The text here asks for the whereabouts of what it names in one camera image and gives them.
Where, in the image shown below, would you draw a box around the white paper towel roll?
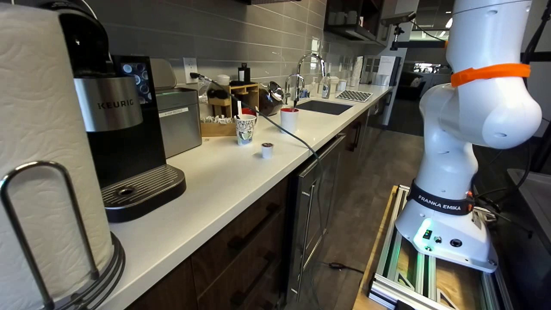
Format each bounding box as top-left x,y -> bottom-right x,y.
0,3 -> 117,310

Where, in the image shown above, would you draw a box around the white patterned cup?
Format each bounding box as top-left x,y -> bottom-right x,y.
234,111 -> 260,147

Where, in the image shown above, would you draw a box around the small wooden condiment tray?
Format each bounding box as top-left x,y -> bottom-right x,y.
200,115 -> 239,137

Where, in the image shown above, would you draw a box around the dark kitchen sink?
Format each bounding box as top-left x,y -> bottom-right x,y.
296,96 -> 355,116

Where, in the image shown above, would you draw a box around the wooden countertop organizer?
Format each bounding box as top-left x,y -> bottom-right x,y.
203,80 -> 264,120

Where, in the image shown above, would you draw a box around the black container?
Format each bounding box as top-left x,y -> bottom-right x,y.
236,60 -> 253,87

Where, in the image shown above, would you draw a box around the chrome faucet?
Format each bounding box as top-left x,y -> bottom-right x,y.
293,49 -> 332,99

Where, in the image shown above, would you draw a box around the dark base cabinets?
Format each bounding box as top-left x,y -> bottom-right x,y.
114,84 -> 400,310

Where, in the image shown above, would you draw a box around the grey dish drying mat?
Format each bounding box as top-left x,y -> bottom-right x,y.
334,87 -> 374,104

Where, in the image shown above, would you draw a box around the black Keurig coffee machine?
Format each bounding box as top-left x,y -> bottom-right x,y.
52,0 -> 190,225

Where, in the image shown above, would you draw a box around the black workbench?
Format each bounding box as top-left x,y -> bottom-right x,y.
503,165 -> 551,310

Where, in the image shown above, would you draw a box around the black power cable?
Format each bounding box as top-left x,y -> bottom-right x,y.
252,104 -> 322,159

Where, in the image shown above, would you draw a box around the large white mug red handle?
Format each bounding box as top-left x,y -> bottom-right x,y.
279,104 -> 301,134

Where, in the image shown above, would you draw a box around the white wall outlet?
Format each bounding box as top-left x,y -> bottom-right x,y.
181,54 -> 200,82

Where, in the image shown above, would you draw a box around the dark wall shelf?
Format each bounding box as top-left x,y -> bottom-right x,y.
322,0 -> 384,46

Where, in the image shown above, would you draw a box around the aluminum robot mounting frame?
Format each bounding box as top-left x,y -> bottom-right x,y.
351,182 -> 518,310

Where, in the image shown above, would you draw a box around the robot base cable bundle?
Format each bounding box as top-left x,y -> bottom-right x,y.
468,192 -> 503,227

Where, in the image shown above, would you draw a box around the orange strap on arm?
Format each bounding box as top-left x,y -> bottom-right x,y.
450,61 -> 534,89

